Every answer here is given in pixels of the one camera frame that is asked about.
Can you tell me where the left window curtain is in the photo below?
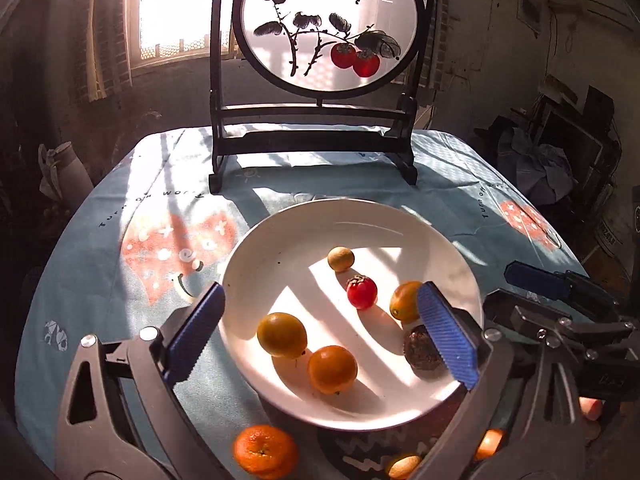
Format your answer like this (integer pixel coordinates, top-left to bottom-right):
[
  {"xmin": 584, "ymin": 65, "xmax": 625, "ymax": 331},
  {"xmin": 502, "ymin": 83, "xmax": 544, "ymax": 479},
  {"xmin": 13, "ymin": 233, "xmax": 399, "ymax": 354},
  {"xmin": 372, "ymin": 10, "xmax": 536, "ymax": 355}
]
[{"xmin": 74, "ymin": 0, "xmax": 132, "ymax": 103}]

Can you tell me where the small yellow-green kumquat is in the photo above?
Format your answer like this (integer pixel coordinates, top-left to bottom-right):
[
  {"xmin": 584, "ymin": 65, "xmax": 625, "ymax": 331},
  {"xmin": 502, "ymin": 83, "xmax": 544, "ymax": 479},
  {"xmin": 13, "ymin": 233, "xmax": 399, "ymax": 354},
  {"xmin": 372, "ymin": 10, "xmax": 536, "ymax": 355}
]
[{"xmin": 326, "ymin": 246, "xmax": 355, "ymax": 273}]

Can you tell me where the yellow-orange fruit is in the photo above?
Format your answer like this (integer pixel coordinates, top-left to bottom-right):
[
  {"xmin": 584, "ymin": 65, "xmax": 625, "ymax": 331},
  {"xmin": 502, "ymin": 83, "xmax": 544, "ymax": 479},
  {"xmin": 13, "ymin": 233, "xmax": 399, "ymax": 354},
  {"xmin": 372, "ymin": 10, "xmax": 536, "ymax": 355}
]
[{"xmin": 256, "ymin": 312, "xmax": 308, "ymax": 360}]

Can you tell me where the person's right hand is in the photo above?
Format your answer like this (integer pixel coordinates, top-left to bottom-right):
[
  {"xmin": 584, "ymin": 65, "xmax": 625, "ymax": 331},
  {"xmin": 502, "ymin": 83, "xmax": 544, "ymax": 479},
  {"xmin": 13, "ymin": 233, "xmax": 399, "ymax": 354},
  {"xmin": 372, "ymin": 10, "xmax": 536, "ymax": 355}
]
[{"xmin": 472, "ymin": 393, "xmax": 606, "ymax": 463}]

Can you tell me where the large bumpy mandarin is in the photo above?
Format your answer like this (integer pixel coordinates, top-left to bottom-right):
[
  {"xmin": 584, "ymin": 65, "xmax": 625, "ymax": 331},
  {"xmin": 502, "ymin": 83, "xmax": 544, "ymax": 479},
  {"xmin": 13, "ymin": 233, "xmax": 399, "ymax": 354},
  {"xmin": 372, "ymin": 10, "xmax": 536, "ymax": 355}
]
[{"xmin": 232, "ymin": 425, "xmax": 299, "ymax": 479}]

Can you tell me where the dark clutter pile right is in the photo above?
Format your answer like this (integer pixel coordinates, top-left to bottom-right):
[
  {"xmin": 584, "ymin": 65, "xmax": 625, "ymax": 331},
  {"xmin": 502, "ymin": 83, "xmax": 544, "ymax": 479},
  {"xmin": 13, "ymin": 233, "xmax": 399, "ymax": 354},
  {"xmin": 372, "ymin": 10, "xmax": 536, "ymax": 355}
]
[{"xmin": 474, "ymin": 84, "xmax": 632, "ymax": 221}]

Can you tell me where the orange fruit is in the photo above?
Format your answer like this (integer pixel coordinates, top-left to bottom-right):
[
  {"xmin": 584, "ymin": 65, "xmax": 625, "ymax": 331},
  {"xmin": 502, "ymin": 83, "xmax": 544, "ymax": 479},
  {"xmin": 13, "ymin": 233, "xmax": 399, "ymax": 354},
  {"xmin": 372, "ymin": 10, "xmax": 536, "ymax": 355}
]
[{"xmin": 390, "ymin": 281, "xmax": 422, "ymax": 324}]

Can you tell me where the window curtain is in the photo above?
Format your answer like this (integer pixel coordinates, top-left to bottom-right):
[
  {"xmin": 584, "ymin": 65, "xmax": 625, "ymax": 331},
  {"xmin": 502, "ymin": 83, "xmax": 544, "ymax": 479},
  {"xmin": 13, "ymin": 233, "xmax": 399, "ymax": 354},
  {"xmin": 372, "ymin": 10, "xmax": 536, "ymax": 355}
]
[
  {"xmin": 393, "ymin": 0, "xmax": 449, "ymax": 91},
  {"xmin": 74, "ymin": 0, "xmax": 132, "ymax": 103}
]

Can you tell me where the dark water chestnut front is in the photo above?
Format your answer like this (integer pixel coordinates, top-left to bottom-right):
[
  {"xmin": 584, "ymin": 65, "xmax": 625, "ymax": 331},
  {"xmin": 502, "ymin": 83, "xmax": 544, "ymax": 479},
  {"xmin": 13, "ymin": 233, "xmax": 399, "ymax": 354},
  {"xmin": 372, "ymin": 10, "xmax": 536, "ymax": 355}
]
[{"xmin": 404, "ymin": 325, "xmax": 442, "ymax": 372}]

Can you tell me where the right window curtain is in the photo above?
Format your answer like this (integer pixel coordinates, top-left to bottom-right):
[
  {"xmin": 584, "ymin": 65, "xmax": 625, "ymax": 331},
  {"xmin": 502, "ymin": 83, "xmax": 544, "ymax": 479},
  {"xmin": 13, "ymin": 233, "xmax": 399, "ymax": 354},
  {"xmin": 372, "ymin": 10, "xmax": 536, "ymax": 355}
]
[{"xmin": 393, "ymin": 0, "xmax": 449, "ymax": 91}]

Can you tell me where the red cherry tomato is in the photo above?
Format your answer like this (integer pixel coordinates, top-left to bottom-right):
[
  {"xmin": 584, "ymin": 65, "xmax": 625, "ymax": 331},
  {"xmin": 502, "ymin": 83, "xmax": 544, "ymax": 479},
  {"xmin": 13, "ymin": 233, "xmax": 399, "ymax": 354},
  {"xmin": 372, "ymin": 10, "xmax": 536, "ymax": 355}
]
[{"xmin": 346, "ymin": 275, "xmax": 378, "ymax": 310}]

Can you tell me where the white jug with cloth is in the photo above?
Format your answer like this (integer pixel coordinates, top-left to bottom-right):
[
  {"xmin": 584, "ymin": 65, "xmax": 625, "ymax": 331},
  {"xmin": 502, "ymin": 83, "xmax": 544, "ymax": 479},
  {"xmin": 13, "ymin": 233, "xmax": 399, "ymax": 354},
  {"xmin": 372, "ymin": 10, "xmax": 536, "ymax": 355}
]
[{"xmin": 37, "ymin": 141, "xmax": 93, "ymax": 211}]

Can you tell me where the light blue tablecloth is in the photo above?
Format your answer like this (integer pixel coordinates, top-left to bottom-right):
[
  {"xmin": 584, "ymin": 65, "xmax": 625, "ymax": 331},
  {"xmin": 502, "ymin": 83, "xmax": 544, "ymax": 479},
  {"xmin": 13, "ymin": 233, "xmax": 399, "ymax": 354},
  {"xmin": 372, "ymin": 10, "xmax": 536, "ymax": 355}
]
[{"xmin": 15, "ymin": 128, "xmax": 580, "ymax": 465}]

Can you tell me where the large orange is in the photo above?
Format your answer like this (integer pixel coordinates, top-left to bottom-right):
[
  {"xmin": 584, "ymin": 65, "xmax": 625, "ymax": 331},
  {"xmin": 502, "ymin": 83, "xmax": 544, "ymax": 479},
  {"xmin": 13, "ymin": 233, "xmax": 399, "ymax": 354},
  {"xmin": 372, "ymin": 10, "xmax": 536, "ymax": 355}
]
[{"xmin": 307, "ymin": 346, "xmax": 359, "ymax": 394}]

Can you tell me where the white round plate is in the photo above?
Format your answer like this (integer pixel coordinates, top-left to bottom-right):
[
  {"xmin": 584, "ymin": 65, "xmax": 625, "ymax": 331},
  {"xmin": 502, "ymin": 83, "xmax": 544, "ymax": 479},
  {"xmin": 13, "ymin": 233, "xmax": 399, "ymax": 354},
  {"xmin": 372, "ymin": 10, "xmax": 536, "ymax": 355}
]
[{"xmin": 220, "ymin": 200, "xmax": 483, "ymax": 431}]

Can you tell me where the round painted table screen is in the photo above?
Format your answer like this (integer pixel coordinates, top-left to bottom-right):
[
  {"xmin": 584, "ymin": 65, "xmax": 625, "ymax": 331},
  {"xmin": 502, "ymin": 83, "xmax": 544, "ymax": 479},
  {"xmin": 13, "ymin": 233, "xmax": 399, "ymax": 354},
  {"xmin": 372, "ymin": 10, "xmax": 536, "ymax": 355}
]
[{"xmin": 208, "ymin": 0, "xmax": 436, "ymax": 193}]

